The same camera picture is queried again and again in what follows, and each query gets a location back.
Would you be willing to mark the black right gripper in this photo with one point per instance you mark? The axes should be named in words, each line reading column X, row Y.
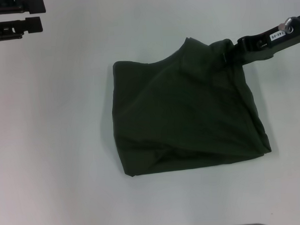
column 278, row 40

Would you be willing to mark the dark green printed t-shirt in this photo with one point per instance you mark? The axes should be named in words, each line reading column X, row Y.
column 184, row 111

